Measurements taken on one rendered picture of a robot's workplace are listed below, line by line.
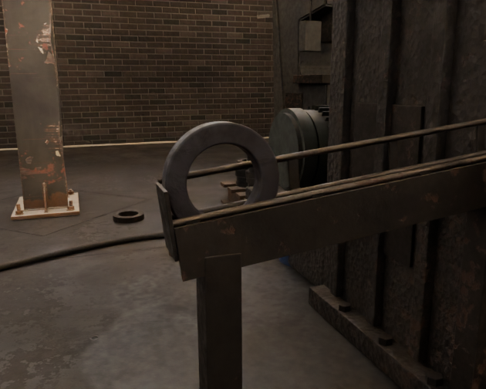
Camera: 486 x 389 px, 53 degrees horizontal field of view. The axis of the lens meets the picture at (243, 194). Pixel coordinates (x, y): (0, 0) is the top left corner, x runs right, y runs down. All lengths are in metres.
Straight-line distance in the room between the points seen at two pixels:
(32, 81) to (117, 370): 2.12
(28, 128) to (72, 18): 3.74
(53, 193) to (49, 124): 0.43
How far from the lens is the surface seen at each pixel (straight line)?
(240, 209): 0.74
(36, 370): 1.57
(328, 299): 1.72
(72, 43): 6.80
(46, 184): 3.28
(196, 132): 0.72
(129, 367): 1.50
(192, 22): 7.02
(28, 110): 3.23
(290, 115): 2.18
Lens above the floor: 0.78
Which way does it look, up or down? 13 degrees down
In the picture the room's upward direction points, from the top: straight up
